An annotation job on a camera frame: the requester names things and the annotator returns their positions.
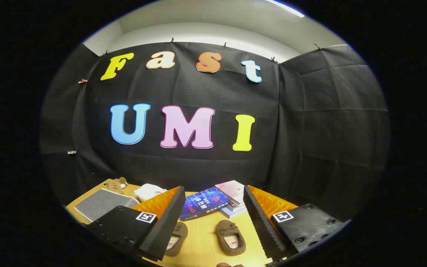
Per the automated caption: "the grey fabric storage box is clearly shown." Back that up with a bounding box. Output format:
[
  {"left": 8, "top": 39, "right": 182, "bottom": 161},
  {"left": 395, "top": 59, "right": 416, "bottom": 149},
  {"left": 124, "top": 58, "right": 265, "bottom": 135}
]
[{"left": 74, "top": 188, "right": 140, "bottom": 223}]

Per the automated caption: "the brown striped plush toy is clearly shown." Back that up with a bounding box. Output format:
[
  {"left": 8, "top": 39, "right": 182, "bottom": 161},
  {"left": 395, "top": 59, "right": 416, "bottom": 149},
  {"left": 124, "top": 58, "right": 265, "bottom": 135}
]
[{"left": 104, "top": 177, "right": 128, "bottom": 195}]

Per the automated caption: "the light blue book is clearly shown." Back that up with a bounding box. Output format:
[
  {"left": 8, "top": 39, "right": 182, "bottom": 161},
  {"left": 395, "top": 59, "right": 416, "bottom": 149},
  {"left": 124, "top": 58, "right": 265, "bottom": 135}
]
[{"left": 219, "top": 206, "right": 248, "bottom": 219}]

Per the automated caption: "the white book with red spine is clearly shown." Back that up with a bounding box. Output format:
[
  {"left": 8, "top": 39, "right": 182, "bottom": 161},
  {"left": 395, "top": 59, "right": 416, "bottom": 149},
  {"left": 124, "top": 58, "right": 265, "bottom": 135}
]
[{"left": 226, "top": 200, "right": 246, "bottom": 212}]

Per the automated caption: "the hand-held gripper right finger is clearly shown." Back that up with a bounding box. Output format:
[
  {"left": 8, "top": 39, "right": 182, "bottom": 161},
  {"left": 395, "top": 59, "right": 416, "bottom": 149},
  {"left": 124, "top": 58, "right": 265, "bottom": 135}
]
[{"left": 243, "top": 185, "right": 347, "bottom": 261}]

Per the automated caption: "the white plush toy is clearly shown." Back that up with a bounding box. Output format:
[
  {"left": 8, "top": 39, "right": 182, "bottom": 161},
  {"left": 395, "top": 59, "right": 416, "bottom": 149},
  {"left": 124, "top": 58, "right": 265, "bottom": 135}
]
[{"left": 134, "top": 183, "right": 168, "bottom": 202}]

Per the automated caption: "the black backdrop cloth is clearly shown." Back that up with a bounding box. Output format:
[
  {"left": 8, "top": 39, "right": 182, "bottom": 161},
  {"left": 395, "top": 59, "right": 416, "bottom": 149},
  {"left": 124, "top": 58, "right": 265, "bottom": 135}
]
[{"left": 39, "top": 42, "right": 390, "bottom": 223}]

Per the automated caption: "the brown fuzzy shoe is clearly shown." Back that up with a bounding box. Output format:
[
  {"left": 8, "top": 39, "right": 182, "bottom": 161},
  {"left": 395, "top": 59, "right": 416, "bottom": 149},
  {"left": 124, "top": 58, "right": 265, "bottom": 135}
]
[
  {"left": 164, "top": 221, "right": 189, "bottom": 257},
  {"left": 215, "top": 220, "right": 246, "bottom": 256}
]

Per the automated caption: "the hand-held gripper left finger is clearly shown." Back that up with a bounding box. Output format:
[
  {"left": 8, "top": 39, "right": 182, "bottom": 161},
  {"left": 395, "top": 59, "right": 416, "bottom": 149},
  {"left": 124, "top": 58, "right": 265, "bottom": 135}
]
[{"left": 86, "top": 186, "right": 186, "bottom": 262}]

